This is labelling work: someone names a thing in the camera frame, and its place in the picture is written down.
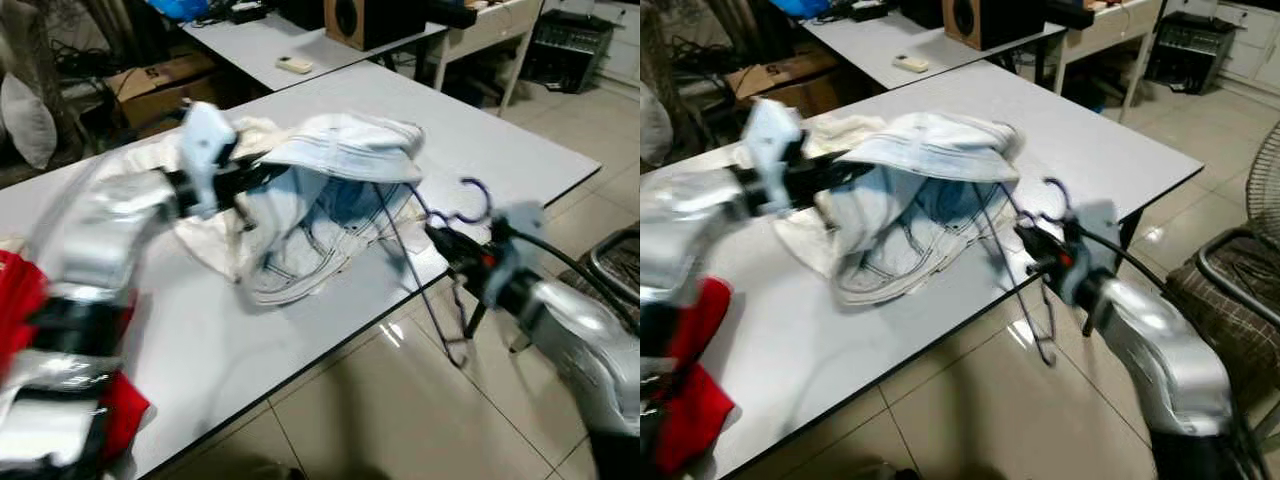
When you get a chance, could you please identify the purple wire hanger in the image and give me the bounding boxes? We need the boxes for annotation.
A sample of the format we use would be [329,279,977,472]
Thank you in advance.
[975,177,1073,367]
[372,177,493,368]

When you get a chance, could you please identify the plain red shirt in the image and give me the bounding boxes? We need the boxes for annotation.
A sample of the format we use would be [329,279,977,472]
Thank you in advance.
[655,278,738,477]
[0,248,153,469]

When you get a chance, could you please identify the cream cloth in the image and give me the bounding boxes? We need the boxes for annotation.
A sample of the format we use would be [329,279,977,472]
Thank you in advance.
[95,115,301,284]
[735,112,906,283]

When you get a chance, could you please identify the brown cardboard box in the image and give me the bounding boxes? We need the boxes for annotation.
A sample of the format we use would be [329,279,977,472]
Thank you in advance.
[725,50,847,107]
[105,55,237,131]

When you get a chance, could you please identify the white table black edge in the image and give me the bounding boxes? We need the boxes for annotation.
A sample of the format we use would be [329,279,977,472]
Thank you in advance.
[640,60,1206,480]
[0,60,603,480]

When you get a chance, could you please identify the white office table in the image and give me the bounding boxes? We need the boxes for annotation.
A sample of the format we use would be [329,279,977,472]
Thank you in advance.
[800,10,1067,91]
[180,10,451,92]

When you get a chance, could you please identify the chair with plaid cushion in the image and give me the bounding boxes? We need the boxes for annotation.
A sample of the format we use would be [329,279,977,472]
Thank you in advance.
[1165,225,1280,423]
[560,225,641,333]

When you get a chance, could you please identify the white pillow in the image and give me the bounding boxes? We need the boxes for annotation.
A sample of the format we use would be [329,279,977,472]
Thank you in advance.
[0,72,59,171]
[640,80,674,167]

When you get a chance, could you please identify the wooden speaker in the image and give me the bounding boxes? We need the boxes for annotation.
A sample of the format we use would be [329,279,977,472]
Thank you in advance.
[942,0,1049,52]
[323,0,429,52]

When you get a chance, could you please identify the beige desk with drawers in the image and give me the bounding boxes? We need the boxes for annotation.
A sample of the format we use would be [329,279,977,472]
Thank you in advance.
[430,0,547,113]
[1050,0,1167,123]

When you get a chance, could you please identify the black box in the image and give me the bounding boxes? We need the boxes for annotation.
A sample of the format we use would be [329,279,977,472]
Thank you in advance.
[1045,0,1097,29]
[425,0,480,29]

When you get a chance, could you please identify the black equipment rack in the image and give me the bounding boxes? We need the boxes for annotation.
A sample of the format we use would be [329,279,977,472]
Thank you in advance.
[1145,12,1242,96]
[520,10,617,96]

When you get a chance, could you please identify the white drawer cabinet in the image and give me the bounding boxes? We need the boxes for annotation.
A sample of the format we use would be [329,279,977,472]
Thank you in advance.
[1165,0,1280,93]
[580,0,641,87]

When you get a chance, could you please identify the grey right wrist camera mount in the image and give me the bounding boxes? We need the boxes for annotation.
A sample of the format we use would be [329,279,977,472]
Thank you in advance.
[488,202,548,309]
[1058,200,1123,307]

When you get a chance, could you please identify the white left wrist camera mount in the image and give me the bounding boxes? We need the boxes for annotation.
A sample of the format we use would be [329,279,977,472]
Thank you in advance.
[745,98,806,217]
[178,100,239,219]

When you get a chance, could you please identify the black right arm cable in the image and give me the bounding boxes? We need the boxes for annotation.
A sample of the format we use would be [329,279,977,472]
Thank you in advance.
[1078,228,1206,296]
[505,228,641,336]

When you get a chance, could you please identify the wire fan guard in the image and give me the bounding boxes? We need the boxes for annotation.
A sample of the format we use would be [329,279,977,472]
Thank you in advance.
[1245,120,1280,251]

